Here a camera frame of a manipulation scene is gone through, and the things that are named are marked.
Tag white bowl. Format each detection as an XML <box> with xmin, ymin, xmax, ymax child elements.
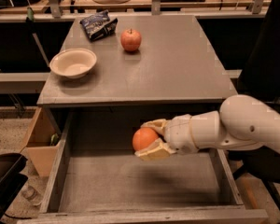
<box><xmin>49</xmin><ymin>49</ymin><xmax>97</xmax><ymax>79</ymax></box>

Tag open grey top drawer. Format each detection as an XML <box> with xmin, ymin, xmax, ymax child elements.
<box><xmin>20</xmin><ymin>112</ymin><xmax>268</xmax><ymax>224</ymax></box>

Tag blue chip bag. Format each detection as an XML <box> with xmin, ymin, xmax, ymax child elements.
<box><xmin>80</xmin><ymin>10</ymin><xmax>118</xmax><ymax>42</ymax></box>

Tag black chair at left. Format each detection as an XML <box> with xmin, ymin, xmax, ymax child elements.
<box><xmin>0</xmin><ymin>153</ymin><xmax>28</xmax><ymax>224</ymax></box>

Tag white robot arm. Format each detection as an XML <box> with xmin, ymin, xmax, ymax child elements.
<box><xmin>135</xmin><ymin>95</ymin><xmax>280</xmax><ymax>161</ymax></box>

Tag red apple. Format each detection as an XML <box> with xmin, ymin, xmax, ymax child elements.
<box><xmin>120</xmin><ymin>29</ymin><xmax>142</xmax><ymax>52</ymax></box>

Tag wooden box on floor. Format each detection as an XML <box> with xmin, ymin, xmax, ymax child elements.
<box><xmin>21</xmin><ymin>107</ymin><xmax>59</xmax><ymax>177</ymax></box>

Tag orange fruit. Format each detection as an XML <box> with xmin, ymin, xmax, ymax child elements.
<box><xmin>133</xmin><ymin>127</ymin><xmax>159</xmax><ymax>151</ymax></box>

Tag grey cabinet with top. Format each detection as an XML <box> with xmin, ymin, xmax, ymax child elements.
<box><xmin>36</xmin><ymin>14</ymin><xmax>239</xmax><ymax>135</ymax></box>

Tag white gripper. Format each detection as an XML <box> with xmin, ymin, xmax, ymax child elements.
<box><xmin>134</xmin><ymin>114</ymin><xmax>198</xmax><ymax>161</ymax></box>

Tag black office chair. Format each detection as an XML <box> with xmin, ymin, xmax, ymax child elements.
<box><xmin>228</xmin><ymin>0</ymin><xmax>280</xmax><ymax>211</ymax></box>

